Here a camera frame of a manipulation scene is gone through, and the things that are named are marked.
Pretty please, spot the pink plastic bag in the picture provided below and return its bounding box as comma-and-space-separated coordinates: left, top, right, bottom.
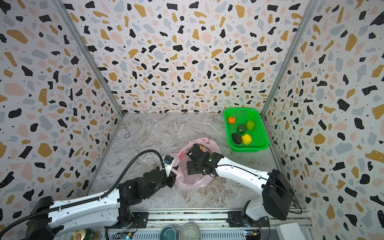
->
171, 138, 221, 191

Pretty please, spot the dark brown avocado fruit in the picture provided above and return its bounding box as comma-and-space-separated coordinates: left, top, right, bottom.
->
232, 133, 243, 145

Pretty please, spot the yellow fruit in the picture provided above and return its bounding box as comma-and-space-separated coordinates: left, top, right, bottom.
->
242, 134, 253, 146

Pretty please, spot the green avocado fruit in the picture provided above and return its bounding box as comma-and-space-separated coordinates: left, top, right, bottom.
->
237, 124, 247, 135

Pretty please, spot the orange fruit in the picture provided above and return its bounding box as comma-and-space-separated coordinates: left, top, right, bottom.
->
228, 116, 237, 125

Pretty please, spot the green plastic basket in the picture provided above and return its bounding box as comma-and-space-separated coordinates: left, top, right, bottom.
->
224, 108, 269, 153

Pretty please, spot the yellow-green bumpy fruit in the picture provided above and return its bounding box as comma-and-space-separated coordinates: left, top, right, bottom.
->
246, 120, 256, 131

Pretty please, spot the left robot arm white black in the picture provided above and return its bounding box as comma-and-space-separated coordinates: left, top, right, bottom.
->
25, 168, 177, 240

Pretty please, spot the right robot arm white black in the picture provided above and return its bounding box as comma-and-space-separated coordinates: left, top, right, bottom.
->
186, 144, 295, 227

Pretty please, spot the teal ceramic bowl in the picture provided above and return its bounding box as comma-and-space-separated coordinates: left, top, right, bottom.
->
159, 226, 177, 240

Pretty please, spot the small circuit board left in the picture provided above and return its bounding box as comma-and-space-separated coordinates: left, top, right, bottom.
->
113, 231, 135, 240

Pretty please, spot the small circuit board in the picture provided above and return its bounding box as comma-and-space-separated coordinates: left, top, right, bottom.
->
113, 231, 135, 240
245, 230, 261, 240

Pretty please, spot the grey ribbed plate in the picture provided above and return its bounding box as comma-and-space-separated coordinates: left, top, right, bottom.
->
179, 224, 200, 240

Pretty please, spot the green beverage can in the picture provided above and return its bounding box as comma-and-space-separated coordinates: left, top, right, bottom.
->
71, 228, 96, 240

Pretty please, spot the small circuit board right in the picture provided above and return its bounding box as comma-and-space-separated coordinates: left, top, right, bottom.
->
245, 230, 261, 240

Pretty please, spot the white box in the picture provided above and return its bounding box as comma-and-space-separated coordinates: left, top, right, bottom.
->
276, 223, 305, 240

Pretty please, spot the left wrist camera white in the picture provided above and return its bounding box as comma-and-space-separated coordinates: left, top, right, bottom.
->
162, 155, 175, 178

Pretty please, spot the black corrugated cable left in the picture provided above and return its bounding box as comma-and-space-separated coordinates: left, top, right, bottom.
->
0, 149, 166, 239

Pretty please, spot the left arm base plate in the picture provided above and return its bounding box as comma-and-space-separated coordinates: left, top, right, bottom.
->
118, 212, 149, 229

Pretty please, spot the aluminium mounting rail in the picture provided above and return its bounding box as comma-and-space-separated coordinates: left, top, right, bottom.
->
59, 208, 310, 240

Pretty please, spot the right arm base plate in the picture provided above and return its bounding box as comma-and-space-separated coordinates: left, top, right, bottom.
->
227, 211, 269, 228

